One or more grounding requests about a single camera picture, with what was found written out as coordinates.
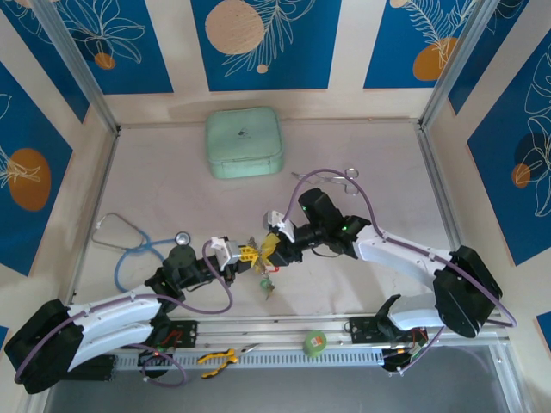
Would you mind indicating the small electronics board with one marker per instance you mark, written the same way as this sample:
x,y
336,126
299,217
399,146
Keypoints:
x,y
409,350
154,353

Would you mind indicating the green tape roll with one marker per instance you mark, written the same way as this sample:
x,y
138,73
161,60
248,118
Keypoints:
x,y
315,343

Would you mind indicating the red plastic key tag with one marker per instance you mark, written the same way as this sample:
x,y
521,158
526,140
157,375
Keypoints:
x,y
275,270

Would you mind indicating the mint green zip case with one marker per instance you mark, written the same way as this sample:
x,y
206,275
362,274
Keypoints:
x,y
243,142

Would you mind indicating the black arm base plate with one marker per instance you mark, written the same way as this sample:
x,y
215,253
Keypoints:
x,y
361,329
185,333

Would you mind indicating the aluminium table side rail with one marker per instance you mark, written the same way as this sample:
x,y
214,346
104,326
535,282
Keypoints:
x,y
443,206
97,202

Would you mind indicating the green plastic key tag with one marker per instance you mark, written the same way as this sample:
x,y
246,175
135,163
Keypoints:
x,y
263,284

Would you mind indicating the yellow and black pliers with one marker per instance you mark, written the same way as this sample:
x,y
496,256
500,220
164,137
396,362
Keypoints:
x,y
215,357

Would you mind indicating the blue stethoscope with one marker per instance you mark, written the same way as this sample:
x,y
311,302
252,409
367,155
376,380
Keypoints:
x,y
125,223

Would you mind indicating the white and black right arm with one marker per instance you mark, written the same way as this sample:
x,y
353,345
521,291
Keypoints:
x,y
396,254

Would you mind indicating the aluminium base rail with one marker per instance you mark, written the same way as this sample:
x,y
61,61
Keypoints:
x,y
275,327

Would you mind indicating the metal forceps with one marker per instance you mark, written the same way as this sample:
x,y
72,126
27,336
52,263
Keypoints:
x,y
327,177

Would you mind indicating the aluminium frame post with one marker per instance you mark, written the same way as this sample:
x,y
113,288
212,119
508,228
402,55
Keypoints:
x,y
460,60
73,60

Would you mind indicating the metal key organizer disc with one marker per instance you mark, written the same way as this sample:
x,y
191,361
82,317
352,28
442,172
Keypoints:
x,y
258,254

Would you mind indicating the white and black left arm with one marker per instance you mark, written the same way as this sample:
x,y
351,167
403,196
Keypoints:
x,y
116,310

